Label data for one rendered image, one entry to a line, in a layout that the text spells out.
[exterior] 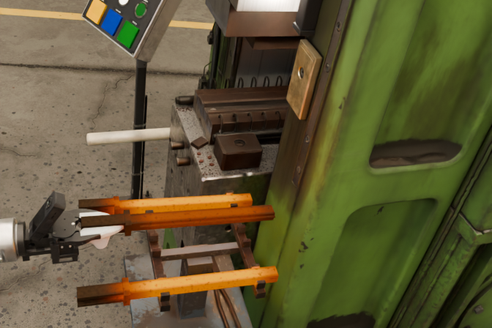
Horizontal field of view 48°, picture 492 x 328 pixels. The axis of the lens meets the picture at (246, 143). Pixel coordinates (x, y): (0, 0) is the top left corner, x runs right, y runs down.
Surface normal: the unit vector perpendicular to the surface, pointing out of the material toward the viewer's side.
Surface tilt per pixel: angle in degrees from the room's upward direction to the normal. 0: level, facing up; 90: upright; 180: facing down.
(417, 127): 89
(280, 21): 90
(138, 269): 0
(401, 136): 89
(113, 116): 0
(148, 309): 0
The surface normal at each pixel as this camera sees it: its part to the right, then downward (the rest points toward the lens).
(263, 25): 0.31, 0.62
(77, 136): 0.15, -0.78
